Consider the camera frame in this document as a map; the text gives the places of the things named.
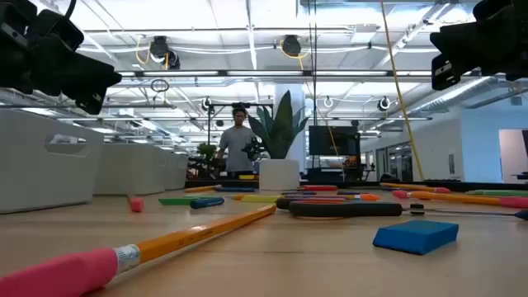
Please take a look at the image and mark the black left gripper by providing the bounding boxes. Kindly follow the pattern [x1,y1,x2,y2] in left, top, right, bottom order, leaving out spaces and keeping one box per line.
[0,0,123,116]

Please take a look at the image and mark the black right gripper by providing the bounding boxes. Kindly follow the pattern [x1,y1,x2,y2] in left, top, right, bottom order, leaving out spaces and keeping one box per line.
[429,0,528,92]

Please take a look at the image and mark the red and grey scissors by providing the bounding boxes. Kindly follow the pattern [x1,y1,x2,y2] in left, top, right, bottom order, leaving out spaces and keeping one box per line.
[299,184,339,192]

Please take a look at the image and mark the black and red scissors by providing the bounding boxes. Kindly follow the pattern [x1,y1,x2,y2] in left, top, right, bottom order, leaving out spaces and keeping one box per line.
[275,196,516,222]

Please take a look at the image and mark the black monitor on stand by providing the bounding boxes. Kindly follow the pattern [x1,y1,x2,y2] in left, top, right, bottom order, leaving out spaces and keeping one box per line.
[308,125,362,157]

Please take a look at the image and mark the small green background plant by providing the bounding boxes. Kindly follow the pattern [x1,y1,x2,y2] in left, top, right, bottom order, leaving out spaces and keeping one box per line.
[196,143,219,179]

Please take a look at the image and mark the bright blue eraser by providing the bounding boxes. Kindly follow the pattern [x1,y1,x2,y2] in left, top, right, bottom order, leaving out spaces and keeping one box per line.
[372,219,460,257]

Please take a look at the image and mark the person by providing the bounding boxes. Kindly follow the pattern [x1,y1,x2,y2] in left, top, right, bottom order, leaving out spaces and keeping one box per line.
[214,105,257,179]

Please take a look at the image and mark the long ceiling light bar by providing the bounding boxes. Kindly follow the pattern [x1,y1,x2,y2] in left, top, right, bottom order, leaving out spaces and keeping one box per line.
[118,69,434,78]

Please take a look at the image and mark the green plant in white pot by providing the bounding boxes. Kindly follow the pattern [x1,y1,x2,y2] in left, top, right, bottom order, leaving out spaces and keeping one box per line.
[247,89,310,191]

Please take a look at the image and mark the yellow eraser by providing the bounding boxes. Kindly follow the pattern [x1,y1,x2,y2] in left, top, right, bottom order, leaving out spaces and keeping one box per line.
[240,194,282,204]

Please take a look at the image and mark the silver ceiling air duct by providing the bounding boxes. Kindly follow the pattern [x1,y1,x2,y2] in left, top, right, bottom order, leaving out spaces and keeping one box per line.
[406,76,502,117]

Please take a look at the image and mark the yellow hanging cable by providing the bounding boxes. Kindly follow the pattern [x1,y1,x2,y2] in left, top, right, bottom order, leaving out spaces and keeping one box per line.
[379,0,426,182]

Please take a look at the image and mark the black metal table frame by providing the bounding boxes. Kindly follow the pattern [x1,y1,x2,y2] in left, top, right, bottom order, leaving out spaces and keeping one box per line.
[184,179,528,193]

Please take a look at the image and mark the black hanging cable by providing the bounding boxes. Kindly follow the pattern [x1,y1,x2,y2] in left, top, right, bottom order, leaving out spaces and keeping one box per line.
[307,0,318,127]

